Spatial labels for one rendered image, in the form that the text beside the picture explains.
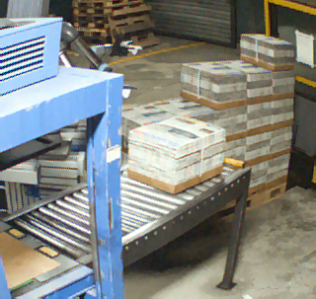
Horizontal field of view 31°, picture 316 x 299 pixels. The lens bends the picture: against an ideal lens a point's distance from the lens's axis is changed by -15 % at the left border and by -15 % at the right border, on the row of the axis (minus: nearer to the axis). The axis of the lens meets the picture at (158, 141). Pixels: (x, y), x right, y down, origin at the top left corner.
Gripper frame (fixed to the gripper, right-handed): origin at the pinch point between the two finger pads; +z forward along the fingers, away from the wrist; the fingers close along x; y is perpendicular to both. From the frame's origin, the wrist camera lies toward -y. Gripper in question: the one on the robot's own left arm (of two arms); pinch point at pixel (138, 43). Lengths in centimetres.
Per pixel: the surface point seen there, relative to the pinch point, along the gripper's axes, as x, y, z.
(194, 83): 14.1, 26.0, 36.2
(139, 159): 118, 17, -50
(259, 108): 30, 40, 83
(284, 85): 22, 26, 114
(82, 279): 198, 20, -110
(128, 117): 33, 37, -17
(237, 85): 33, 21, 59
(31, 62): 194, -65, -128
